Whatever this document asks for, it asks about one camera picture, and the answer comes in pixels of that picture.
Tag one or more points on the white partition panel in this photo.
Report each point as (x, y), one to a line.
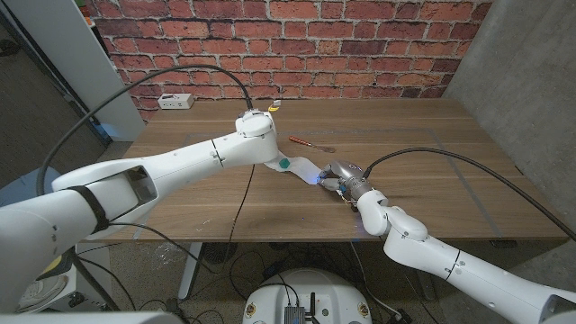
(67, 54)

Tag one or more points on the grey table leg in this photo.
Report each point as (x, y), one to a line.
(427, 288)

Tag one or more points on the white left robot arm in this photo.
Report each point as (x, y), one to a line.
(180, 159)

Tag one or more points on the white cloth strip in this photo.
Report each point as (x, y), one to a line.
(301, 168)

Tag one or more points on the black and yellow floor object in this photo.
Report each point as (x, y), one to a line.
(54, 266)

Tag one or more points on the white table leg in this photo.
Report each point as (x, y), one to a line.
(189, 274)

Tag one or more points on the small green block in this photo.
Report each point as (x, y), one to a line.
(284, 163)

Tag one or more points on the white floor stand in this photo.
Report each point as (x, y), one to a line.
(96, 279)

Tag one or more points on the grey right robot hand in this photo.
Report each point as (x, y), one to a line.
(348, 173)

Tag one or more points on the black round floor object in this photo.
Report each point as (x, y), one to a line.
(218, 253)

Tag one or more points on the red brick printed backdrop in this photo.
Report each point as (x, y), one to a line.
(292, 45)

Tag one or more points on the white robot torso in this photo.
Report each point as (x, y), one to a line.
(328, 292)

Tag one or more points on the blue grey bin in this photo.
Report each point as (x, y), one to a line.
(18, 184)

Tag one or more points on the grey electronics box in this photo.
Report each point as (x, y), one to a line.
(294, 315)

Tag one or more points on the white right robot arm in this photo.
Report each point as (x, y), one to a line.
(450, 265)

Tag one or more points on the white floor appliance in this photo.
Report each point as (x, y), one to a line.
(42, 292)

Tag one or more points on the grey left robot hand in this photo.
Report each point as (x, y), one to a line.
(249, 113)

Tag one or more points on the white power strip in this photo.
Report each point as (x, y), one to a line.
(175, 101)

